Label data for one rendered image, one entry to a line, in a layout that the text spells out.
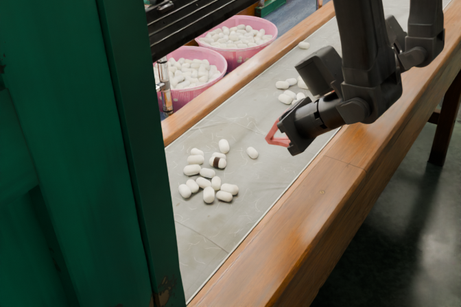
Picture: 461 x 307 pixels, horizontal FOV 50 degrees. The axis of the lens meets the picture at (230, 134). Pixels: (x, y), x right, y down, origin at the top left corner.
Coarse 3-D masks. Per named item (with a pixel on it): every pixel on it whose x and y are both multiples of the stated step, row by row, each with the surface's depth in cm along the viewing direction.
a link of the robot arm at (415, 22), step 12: (420, 0) 96; (432, 0) 95; (420, 12) 97; (432, 12) 96; (408, 24) 99; (420, 24) 97; (432, 24) 96; (408, 36) 100; (420, 36) 99; (432, 36) 97; (444, 36) 102; (408, 48) 101; (432, 48) 98; (432, 60) 100
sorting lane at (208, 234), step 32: (384, 0) 182; (448, 0) 180; (320, 32) 160; (288, 64) 143; (256, 96) 129; (320, 96) 128; (192, 128) 117; (224, 128) 117; (256, 128) 116; (256, 160) 106; (288, 160) 106; (256, 192) 98; (192, 224) 91; (224, 224) 91; (256, 224) 91; (192, 256) 85; (224, 256) 85; (192, 288) 80
